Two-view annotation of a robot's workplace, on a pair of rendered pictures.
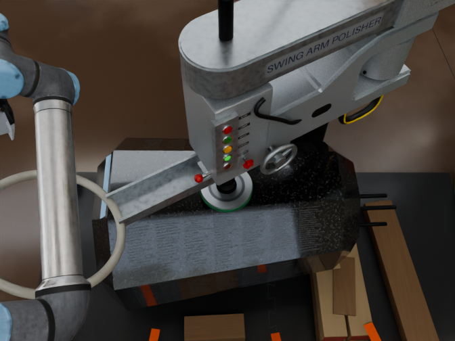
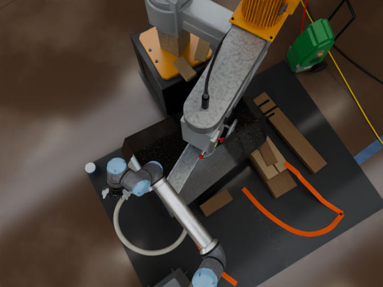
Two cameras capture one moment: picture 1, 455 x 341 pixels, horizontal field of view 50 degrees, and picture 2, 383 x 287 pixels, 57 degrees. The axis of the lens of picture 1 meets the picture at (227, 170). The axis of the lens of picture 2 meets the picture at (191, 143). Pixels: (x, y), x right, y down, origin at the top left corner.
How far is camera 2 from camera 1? 1.03 m
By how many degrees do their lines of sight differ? 19
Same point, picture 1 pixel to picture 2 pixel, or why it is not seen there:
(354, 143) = not seen: hidden behind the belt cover
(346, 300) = (270, 157)
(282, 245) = (238, 155)
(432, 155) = (272, 53)
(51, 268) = (204, 244)
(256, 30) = (215, 95)
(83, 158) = (90, 152)
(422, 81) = not seen: hidden behind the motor
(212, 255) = (209, 177)
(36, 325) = (218, 266)
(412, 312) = (300, 144)
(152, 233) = not seen: hidden behind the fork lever
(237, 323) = (225, 195)
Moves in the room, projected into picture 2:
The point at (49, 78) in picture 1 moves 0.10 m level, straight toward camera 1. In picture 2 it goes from (154, 172) to (170, 183)
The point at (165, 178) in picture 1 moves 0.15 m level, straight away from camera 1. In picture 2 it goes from (180, 162) to (166, 146)
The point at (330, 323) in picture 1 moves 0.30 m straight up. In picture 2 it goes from (268, 171) to (274, 165)
